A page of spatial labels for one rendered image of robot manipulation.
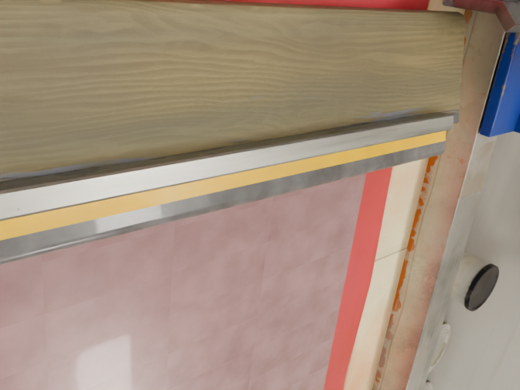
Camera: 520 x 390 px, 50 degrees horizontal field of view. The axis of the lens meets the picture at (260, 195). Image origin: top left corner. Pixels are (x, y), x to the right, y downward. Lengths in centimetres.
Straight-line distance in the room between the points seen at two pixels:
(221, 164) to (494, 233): 230
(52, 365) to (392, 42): 26
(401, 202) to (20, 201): 35
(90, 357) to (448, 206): 31
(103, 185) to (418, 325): 39
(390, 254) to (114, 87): 34
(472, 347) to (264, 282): 239
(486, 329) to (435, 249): 218
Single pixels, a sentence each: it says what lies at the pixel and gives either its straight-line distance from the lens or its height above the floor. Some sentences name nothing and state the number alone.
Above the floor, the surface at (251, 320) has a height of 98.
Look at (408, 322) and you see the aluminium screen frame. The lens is 56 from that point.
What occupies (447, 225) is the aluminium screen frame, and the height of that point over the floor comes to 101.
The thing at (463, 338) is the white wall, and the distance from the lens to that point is 276.
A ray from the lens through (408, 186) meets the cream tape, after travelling 49.
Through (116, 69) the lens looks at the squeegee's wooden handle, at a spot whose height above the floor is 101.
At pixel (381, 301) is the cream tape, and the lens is 54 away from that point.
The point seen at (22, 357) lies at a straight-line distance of 32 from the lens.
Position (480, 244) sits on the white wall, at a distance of 256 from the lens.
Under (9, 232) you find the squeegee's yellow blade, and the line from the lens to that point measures 23.
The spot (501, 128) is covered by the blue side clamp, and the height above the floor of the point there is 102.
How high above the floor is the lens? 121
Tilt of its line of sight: 41 degrees down
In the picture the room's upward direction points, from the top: 122 degrees clockwise
